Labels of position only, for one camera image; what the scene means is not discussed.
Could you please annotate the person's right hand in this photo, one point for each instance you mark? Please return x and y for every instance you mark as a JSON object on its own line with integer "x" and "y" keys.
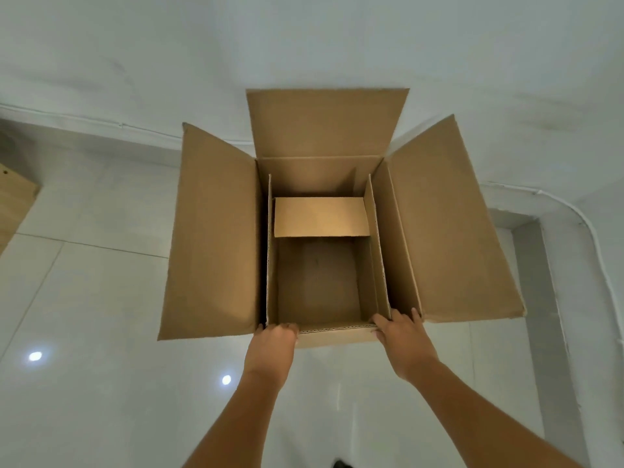
{"x": 404, "y": 346}

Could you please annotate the person's left hand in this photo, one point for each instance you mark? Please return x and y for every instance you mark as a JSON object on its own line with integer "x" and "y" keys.
{"x": 270, "y": 350}

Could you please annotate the person's left fingers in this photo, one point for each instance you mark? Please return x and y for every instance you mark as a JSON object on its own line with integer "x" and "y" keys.
{"x": 285, "y": 328}

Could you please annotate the person's right thumb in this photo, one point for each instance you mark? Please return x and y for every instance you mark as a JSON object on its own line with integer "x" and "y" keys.
{"x": 381, "y": 323}

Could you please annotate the brown cardboard box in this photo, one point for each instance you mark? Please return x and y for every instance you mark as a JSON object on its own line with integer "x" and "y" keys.
{"x": 214, "y": 238}

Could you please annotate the brown cardboard box insert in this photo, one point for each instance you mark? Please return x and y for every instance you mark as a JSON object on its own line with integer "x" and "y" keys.
{"x": 321, "y": 216}

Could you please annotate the person's left forearm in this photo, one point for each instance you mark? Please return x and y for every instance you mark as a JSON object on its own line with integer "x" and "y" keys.
{"x": 236, "y": 424}

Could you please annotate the person's right forearm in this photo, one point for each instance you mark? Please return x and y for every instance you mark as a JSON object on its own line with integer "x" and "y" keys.
{"x": 477, "y": 419}

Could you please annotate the person's dark shoe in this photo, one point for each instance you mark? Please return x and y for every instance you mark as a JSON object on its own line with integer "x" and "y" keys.
{"x": 342, "y": 464}

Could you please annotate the light wooden furniture panel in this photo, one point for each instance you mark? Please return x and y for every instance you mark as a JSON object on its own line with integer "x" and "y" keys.
{"x": 14, "y": 209}

